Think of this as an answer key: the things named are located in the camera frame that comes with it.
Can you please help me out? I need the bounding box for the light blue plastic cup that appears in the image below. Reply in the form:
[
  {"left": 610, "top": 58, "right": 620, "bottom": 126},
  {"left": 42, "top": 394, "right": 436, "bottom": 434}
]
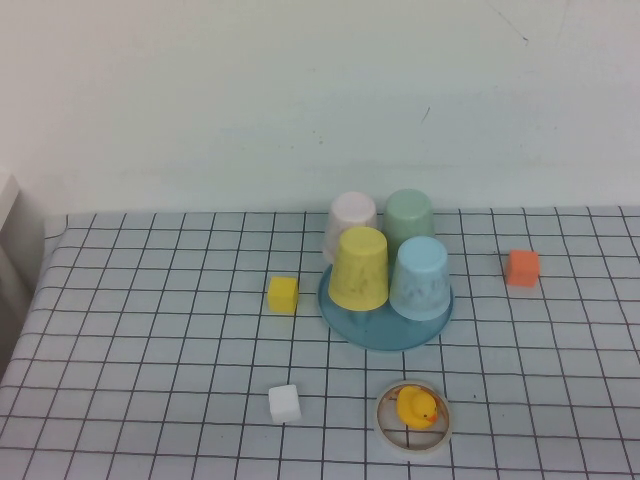
[{"left": 388, "top": 235, "right": 450, "bottom": 321}]

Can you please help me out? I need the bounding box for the pale pink plastic cup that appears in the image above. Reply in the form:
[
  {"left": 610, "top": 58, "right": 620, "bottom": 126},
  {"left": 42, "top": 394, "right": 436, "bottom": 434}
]
[{"left": 322, "top": 192, "right": 377, "bottom": 264}]

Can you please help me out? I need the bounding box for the yellow plastic cup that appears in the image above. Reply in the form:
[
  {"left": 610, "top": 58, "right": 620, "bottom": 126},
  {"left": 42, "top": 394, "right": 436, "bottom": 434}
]
[{"left": 328, "top": 226, "right": 390, "bottom": 311}]

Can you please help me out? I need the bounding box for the light green plastic cup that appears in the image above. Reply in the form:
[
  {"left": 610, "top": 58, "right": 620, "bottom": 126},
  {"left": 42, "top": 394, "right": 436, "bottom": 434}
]
[{"left": 383, "top": 188, "right": 435, "bottom": 246}]

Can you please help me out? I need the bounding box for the blue cup stand with pegs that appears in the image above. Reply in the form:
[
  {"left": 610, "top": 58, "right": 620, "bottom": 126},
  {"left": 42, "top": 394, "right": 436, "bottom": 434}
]
[{"left": 318, "top": 262, "right": 455, "bottom": 354}]

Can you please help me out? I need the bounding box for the yellow foam cube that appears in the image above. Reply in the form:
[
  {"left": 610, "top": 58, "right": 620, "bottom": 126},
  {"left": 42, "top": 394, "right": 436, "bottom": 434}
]
[{"left": 267, "top": 275, "right": 300, "bottom": 315}]

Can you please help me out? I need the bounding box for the white foam cube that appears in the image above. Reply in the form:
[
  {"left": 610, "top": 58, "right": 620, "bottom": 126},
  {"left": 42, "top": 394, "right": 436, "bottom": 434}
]
[{"left": 268, "top": 383, "right": 304, "bottom": 425}]

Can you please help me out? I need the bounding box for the yellow rubber duck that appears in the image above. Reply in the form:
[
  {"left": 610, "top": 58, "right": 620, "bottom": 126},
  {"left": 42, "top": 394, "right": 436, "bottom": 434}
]
[{"left": 396, "top": 384, "right": 440, "bottom": 430}]

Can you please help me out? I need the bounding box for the orange foam cube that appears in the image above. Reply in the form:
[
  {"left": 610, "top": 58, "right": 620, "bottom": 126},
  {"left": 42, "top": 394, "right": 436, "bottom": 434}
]
[{"left": 504, "top": 249, "right": 541, "bottom": 287}]

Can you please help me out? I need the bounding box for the white tape roll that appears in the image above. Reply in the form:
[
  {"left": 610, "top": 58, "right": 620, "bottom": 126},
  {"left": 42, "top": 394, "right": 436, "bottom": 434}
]
[{"left": 374, "top": 378, "right": 455, "bottom": 455}]

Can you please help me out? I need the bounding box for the white side panel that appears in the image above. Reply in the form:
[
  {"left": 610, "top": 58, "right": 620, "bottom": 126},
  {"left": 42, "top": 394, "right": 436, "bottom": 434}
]
[{"left": 0, "top": 171, "right": 49, "bottom": 351}]

